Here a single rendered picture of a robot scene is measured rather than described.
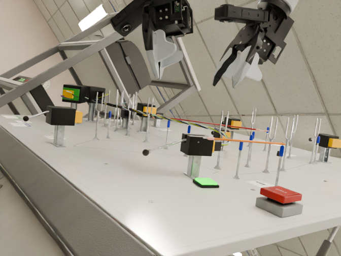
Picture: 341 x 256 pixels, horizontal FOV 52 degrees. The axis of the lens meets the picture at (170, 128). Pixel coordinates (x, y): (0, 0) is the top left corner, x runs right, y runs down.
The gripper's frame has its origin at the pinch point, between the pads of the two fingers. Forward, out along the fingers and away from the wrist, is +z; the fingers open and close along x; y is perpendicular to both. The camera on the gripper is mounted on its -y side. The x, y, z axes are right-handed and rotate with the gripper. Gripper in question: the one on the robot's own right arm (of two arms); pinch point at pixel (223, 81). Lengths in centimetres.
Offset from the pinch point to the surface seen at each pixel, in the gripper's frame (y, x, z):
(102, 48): -11, 98, -6
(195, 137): -0.2, -2.2, 13.6
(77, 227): -18.3, -19.7, 33.8
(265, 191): 7.4, -19.5, 16.4
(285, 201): 8.9, -23.0, 16.2
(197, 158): 3.3, -1.1, 17.1
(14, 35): -87, 763, -24
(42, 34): -41, 773, -59
